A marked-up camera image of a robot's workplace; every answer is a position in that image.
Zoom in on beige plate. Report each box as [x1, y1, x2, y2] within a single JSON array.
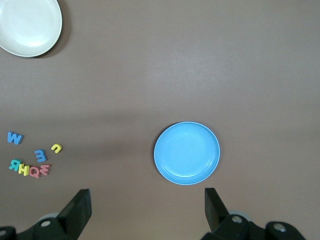
[[0, 0, 63, 58]]

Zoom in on pink foam capital Q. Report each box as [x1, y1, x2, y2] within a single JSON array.
[[29, 165, 42, 179]]

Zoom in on blue foam capital W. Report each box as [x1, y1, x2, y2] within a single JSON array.
[[6, 131, 25, 145]]

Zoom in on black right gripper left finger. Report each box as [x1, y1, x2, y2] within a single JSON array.
[[0, 189, 92, 240]]

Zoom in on blue foam small m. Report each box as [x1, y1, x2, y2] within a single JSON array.
[[34, 149, 48, 163]]

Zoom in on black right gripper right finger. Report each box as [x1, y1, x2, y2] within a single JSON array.
[[201, 187, 307, 240]]

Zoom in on pink foam small w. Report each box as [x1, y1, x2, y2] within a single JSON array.
[[38, 163, 52, 177]]

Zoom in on yellow foam capital H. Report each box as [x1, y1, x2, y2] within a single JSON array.
[[17, 163, 31, 177]]

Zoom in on blue plate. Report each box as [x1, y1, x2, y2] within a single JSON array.
[[153, 121, 221, 186]]

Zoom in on teal foam capital R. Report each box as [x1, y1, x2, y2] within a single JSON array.
[[8, 159, 23, 172]]

